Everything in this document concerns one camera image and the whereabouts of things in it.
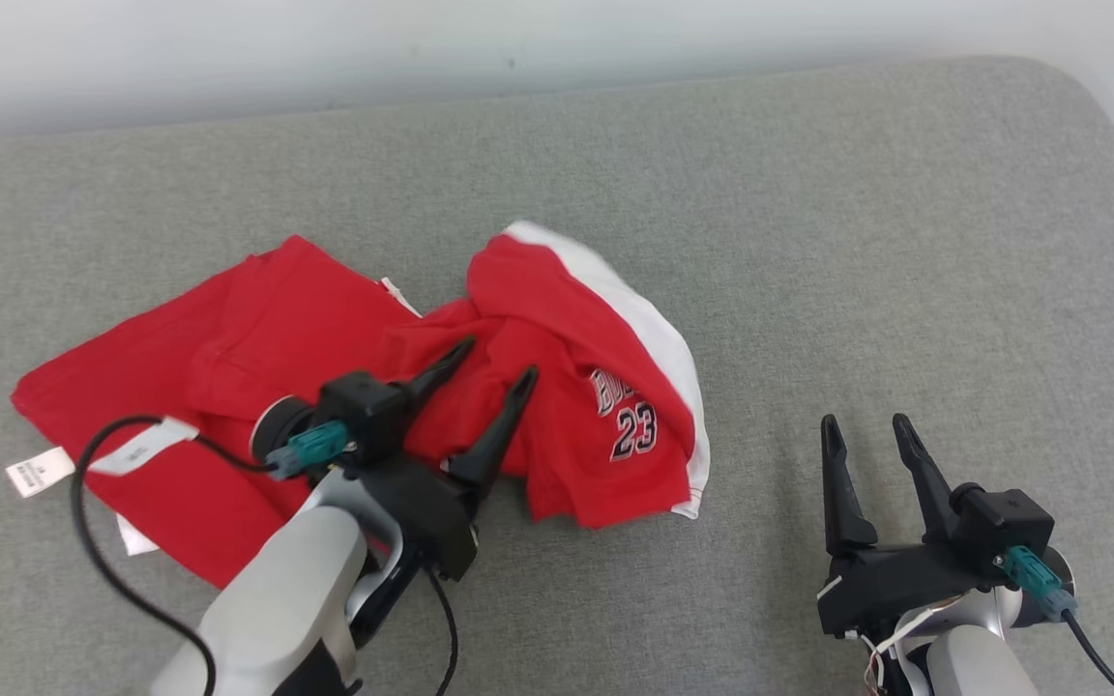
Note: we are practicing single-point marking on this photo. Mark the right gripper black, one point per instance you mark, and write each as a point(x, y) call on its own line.
point(891, 585)

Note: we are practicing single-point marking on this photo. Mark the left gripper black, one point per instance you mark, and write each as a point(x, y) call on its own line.
point(431, 522)

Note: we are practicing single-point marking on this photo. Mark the red shorts with white stripe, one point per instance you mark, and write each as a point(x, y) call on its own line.
point(567, 358)

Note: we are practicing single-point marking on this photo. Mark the red white number 23 jersey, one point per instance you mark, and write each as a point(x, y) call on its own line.
point(180, 367)

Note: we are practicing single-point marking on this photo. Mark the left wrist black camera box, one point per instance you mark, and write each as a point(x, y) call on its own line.
point(364, 411)

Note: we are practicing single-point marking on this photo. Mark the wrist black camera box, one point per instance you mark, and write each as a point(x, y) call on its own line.
point(364, 411)
point(1007, 527)

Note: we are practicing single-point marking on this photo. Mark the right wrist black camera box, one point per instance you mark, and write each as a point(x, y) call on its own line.
point(1007, 527)

